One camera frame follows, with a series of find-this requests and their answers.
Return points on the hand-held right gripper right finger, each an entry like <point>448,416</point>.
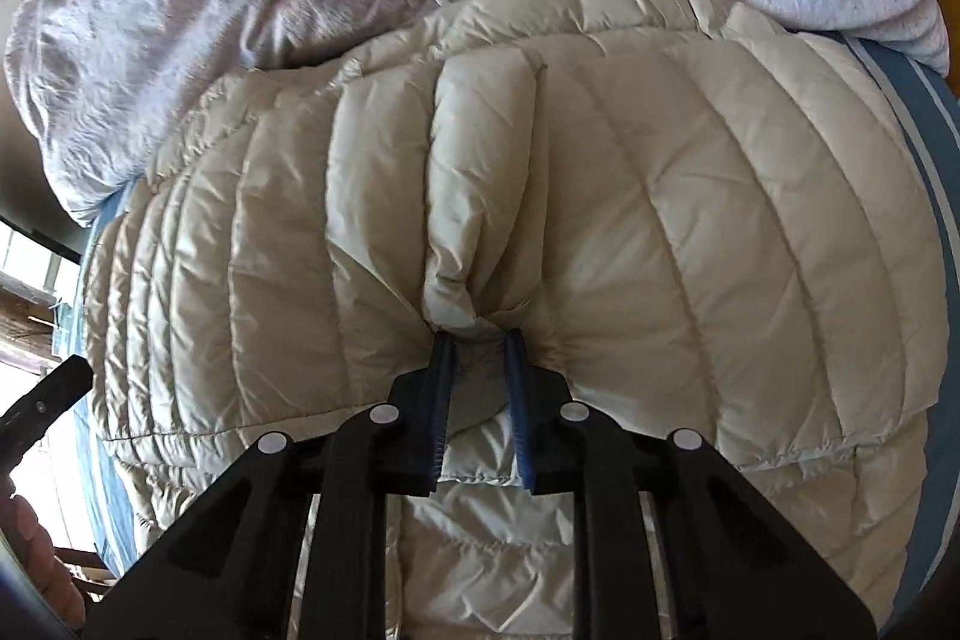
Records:
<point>519,400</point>

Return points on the wooden furniture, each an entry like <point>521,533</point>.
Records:
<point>30,332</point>

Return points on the person's left hand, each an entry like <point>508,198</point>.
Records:
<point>45,557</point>

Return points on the window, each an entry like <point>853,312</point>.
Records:
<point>30,257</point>

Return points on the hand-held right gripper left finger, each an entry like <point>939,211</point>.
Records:
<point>442,385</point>

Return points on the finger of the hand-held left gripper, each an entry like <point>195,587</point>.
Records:
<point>45,407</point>

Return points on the cream quilted down jacket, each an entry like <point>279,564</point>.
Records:
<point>675,220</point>

